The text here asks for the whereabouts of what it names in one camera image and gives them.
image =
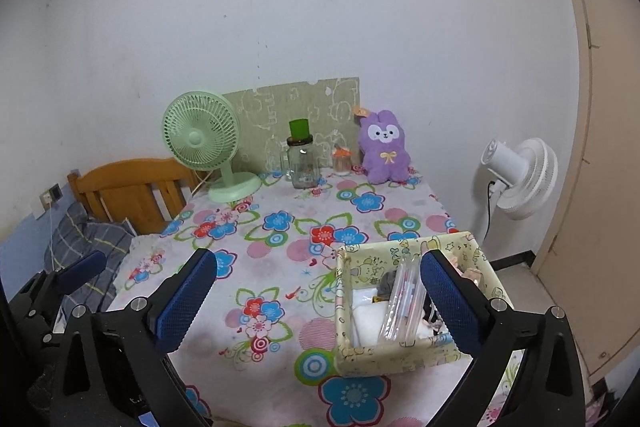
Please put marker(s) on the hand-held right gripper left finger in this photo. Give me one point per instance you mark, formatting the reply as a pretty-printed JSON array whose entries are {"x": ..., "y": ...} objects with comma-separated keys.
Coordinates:
[{"x": 187, "y": 302}]

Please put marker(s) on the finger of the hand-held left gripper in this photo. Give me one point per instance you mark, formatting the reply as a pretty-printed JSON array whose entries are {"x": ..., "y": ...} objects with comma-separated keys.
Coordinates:
[{"x": 82, "y": 269}]

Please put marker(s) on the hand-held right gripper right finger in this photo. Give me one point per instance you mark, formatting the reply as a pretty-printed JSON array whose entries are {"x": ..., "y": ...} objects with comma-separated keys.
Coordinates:
[{"x": 447, "y": 302}]

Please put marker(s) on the yellow printed storage box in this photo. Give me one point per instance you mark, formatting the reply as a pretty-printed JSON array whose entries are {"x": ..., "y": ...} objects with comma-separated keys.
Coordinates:
[{"x": 360, "y": 257}]

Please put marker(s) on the grey plaid pillow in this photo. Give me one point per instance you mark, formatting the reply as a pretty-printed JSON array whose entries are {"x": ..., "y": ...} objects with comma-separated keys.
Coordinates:
[{"x": 85, "y": 247}]

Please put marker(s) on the clear plastic packet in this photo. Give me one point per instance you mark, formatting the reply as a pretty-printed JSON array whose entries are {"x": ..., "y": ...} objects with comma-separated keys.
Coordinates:
[{"x": 402, "y": 302}]

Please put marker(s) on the grey cloth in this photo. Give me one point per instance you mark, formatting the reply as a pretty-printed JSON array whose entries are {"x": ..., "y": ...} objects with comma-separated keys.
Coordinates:
[{"x": 387, "y": 284}]

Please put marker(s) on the wooden bed headboard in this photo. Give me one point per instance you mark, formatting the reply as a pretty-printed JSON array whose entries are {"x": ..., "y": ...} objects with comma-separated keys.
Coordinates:
[{"x": 130, "y": 202}]

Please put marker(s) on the white standing fan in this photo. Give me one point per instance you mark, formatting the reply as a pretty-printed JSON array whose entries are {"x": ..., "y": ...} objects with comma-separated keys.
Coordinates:
[{"x": 525, "y": 179}]

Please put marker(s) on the purple plush bunny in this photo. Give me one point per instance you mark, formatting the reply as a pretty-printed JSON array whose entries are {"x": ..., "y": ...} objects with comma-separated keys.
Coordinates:
[{"x": 385, "y": 152}]

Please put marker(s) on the green desk fan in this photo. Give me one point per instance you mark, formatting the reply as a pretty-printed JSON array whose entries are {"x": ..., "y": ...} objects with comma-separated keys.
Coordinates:
[{"x": 197, "y": 137}]

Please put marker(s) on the small jar with orange lid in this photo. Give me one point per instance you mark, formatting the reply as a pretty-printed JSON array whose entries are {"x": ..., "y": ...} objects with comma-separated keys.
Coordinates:
[{"x": 341, "y": 162}]

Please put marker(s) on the glass jar with green lid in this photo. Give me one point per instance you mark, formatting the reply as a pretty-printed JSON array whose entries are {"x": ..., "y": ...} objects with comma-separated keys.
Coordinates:
[{"x": 302, "y": 167}]

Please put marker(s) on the pink printed bag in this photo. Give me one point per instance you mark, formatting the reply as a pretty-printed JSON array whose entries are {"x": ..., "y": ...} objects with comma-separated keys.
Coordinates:
[{"x": 597, "y": 409}]

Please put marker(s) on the beige door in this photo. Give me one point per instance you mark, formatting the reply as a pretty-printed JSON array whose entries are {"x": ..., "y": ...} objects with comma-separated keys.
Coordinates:
[{"x": 600, "y": 157}]

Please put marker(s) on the green printed board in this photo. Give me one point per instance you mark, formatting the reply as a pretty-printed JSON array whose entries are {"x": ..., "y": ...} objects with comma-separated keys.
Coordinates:
[{"x": 300, "y": 107}]

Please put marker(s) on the wall socket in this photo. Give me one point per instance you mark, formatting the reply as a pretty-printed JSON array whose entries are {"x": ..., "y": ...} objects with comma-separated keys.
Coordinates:
[{"x": 50, "y": 196}]

